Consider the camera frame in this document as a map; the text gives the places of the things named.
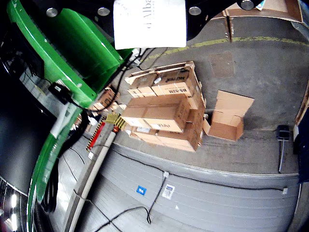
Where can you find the large cardboard base box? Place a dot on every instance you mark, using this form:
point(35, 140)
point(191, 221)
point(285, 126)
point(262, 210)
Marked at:
point(190, 135)

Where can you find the beige pipe post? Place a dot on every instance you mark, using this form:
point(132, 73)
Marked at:
point(96, 164)

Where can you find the black power adapter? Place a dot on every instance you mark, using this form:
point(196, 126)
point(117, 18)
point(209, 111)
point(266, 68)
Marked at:
point(59, 89)

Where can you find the small printed brown box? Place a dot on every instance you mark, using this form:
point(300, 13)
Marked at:
point(106, 97)

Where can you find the white teal bottle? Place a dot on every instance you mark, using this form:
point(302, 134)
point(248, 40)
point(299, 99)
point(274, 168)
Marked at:
point(260, 4)

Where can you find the grey ribbed floor mat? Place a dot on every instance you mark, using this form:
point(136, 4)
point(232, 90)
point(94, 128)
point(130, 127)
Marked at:
point(217, 205)

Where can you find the blue floor sticker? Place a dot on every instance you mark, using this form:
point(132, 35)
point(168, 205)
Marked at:
point(141, 190)

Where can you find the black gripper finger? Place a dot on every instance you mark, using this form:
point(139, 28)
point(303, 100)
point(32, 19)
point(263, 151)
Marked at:
point(79, 7)
point(207, 8)

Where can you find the white floor label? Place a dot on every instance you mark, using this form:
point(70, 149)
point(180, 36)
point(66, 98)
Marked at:
point(168, 191)

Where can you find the red bar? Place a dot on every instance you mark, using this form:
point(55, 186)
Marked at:
point(96, 136)

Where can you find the small plain cardboard box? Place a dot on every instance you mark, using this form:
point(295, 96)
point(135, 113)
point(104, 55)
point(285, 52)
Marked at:
point(142, 84)

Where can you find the long plain cardboard box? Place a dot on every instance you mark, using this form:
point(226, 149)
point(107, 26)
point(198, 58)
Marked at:
point(157, 113)

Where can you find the tall white product box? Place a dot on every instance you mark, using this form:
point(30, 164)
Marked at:
point(149, 24)

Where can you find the green metal machine housing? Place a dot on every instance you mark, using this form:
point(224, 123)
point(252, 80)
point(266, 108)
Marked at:
point(79, 48)

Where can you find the yellow black striped bumper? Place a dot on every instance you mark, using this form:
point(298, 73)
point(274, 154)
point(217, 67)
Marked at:
point(113, 118)

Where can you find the glossy black screen panel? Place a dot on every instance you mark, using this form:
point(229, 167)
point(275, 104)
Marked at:
point(21, 145)

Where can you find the empty flapped cardboard box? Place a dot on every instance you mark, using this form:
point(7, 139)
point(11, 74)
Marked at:
point(224, 130)

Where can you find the tan slatted pallet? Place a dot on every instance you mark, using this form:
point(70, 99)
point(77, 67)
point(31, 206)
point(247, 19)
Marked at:
point(169, 65)

